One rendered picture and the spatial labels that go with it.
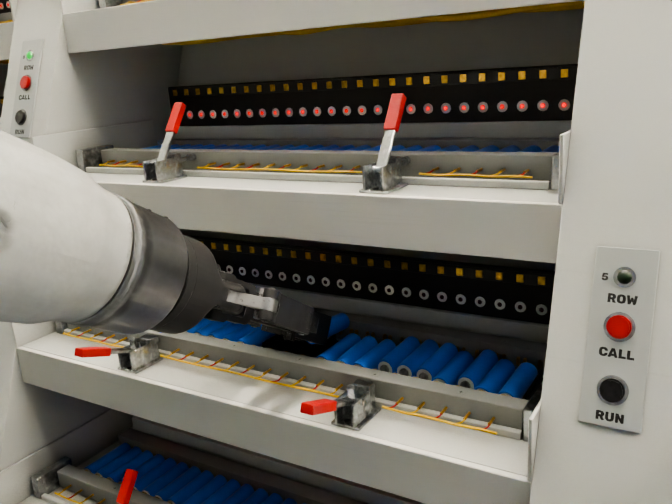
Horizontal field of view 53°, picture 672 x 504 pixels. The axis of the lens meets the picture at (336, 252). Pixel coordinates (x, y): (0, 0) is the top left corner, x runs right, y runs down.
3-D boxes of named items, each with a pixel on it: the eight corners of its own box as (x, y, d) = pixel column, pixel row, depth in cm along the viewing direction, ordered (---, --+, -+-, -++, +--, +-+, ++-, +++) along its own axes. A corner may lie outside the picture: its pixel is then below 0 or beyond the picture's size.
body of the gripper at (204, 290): (203, 230, 48) (277, 262, 55) (121, 222, 52) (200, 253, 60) (176, 334, 46) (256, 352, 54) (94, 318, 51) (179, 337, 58)
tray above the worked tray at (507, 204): (560, 264, 50) (565, 71, 46) (45, 216, 81) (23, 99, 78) (612, 206, 66) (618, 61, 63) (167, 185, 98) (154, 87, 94)
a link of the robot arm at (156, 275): (60, 187, 48) (123, 213, 52) (23, 314, 46) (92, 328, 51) (151, 192, 43) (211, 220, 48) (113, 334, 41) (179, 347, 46)
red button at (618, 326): (630, 340, 45) (632, 316, 45) (604, 337, 46) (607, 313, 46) (632, 340, 46) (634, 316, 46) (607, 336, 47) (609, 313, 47)
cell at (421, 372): (458, 360, 67) (432, 388, 62) (441, 357, 68) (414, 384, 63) (458, 343, 67) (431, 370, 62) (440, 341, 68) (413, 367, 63)
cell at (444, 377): (474, 369, 65) (448, 398, 60) (456, 366, 66) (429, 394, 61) (473, 352, 65) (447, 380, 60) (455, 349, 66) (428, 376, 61)
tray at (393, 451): (530, 536, 49) (532, 419, 47) (22, 382, 81) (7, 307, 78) (589, 411, 66) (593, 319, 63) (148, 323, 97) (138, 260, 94)
